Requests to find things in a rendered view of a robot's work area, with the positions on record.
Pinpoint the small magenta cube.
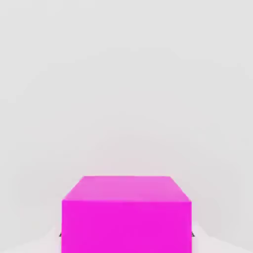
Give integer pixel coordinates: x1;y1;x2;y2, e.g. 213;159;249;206
61;175;193;253

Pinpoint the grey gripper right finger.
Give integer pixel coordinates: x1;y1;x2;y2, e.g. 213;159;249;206
191;225;232;253

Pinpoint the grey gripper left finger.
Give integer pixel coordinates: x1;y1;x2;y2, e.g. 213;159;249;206
23;227;62;253

